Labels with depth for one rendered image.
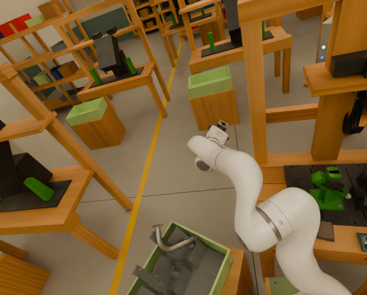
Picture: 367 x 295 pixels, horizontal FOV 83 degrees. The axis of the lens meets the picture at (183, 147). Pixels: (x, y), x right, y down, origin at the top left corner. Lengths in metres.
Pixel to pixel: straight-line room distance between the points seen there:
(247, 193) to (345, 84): 0.78
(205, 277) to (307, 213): 0.89
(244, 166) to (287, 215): 0.15
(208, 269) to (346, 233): 0.76
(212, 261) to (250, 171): 0.91
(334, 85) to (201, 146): 0.68
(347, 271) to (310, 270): 1.61
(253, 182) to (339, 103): 0.93
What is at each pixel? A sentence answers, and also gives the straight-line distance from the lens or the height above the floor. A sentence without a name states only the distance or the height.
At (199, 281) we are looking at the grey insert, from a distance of 1.39.
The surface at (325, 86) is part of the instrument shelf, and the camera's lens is 1.18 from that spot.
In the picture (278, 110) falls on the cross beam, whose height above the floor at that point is 1.28.
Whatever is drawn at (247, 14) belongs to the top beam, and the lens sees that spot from 1.10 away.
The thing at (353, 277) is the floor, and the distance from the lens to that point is 2.33.
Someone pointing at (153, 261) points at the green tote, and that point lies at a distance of 1.45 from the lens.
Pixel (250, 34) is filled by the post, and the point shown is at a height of 1.81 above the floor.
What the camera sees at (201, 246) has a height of 0.89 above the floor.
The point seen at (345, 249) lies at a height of 0.90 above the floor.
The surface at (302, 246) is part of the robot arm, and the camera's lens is 0.68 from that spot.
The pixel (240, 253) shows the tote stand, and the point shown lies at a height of 0.79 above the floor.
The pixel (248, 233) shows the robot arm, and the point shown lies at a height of 1.64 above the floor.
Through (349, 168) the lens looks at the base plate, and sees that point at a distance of 1.68.
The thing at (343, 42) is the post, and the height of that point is 1.68.
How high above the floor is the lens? 2.17
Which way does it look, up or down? 41 degrees down
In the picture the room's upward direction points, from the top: 23 degrees counter-clockwise
